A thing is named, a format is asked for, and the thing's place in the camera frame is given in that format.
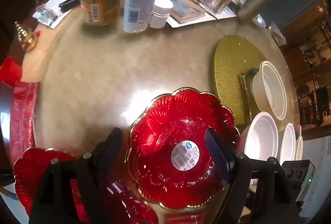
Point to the small book on tray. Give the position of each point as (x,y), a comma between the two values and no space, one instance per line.
(185,10)

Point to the gold glitter round placemat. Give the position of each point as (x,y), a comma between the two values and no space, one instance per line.
(233,57)

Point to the small white cap jar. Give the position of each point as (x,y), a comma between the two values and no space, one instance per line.
(160,13)

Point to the cream ribbed plastic bowl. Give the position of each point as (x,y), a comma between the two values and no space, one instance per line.
(269,91)

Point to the red glass plate left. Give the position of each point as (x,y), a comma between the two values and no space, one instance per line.
(46,185)

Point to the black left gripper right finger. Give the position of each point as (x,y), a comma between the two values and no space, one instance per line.
(231,165)

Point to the red flower glass plate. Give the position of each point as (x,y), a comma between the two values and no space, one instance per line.
(168,158)

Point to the gold pagoda ornament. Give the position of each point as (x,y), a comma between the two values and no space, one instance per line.
(26,37)

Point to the white foam bowl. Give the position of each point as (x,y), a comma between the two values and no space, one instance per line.
(259,140)
(288,144)
(299,149)

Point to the red cloth table runner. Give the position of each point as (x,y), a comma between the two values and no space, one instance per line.
(22,116)

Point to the white paper tray sheet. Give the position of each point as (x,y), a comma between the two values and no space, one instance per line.
(225,14)

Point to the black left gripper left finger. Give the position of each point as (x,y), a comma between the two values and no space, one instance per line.
(100,160)

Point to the steel thermos flask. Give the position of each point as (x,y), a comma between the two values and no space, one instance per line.
(250,9)

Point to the red glass plate bottom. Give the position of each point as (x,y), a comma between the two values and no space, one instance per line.
(124,206)

